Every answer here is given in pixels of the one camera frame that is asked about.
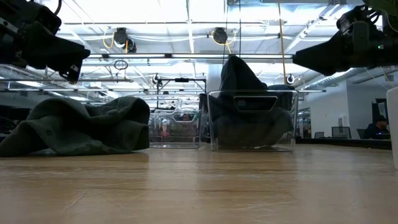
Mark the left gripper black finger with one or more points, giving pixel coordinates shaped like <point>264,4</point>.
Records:
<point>73,76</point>
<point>53,49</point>

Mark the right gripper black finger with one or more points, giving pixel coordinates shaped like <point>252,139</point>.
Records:
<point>326,59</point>

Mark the green cotton cap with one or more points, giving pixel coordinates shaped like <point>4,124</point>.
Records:
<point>77,130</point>

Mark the blue denim cap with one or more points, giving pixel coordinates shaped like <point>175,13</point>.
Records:
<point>280,124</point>
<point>239,74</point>

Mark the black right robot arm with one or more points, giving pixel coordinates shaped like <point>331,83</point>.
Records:
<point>385,5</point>

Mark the small black ceiling reel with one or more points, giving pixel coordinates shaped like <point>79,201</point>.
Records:
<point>290,79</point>
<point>156,80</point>

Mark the black monitor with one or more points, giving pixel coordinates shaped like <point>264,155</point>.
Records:
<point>18,113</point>

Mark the person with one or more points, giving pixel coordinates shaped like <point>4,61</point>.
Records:
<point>376,129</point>

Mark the clear plastic bin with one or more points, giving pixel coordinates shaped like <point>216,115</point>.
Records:
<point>175,144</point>
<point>292,143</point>

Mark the long ceiling light bar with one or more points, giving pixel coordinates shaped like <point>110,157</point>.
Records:
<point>186,56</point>

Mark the grey ceiling duct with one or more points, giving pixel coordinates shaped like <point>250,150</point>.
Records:
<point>339,77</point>

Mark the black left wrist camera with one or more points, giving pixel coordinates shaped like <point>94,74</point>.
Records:
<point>46,21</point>

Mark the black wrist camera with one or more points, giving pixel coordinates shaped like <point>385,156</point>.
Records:
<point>46,21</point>
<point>344,23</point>

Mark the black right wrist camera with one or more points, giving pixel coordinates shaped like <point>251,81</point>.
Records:
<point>344,23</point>

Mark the black table edge rail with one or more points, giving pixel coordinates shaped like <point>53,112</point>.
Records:
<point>342,143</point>

